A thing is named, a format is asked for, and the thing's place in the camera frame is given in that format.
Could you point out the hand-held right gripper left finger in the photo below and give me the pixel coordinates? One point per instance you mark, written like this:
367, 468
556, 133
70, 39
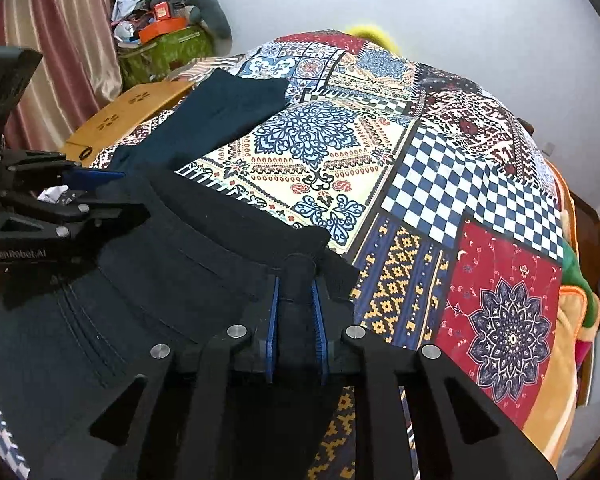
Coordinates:
272, 320

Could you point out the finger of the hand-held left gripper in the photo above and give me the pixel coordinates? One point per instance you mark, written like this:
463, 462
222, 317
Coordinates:
115, 210
90, 177

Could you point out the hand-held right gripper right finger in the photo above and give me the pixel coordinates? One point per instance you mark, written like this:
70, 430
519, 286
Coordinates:
319, 320

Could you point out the dark pants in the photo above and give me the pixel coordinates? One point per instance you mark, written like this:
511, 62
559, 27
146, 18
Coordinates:
180, 260

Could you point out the wooden lap table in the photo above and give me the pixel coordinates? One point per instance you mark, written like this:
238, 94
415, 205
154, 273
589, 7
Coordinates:
125, 110

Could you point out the striped pink curtain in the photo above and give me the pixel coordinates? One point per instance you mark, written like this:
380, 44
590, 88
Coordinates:
55, 35

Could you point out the green patterned storage box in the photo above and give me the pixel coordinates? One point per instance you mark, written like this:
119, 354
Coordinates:
170, 52

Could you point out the orange box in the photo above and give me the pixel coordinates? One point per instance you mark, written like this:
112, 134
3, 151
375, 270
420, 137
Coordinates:
162, 30

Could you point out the patchwork patterned blanket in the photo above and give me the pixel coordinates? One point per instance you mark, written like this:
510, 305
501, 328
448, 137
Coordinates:
430, 185

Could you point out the small red box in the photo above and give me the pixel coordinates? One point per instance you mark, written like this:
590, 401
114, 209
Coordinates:
161, 11

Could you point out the grey plush pillow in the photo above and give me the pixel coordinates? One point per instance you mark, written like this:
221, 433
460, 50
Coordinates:
215, 10

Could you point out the orange fleece blanket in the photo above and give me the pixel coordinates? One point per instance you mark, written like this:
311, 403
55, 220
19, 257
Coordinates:
572, 335

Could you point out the yellow foam bumper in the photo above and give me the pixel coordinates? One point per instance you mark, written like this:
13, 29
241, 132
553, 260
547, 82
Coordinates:
380, 35

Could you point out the wooden bed frame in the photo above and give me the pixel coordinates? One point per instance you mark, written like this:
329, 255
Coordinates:
527, 126

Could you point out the white wall socket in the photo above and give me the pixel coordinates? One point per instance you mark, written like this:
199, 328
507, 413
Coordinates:
548, 149

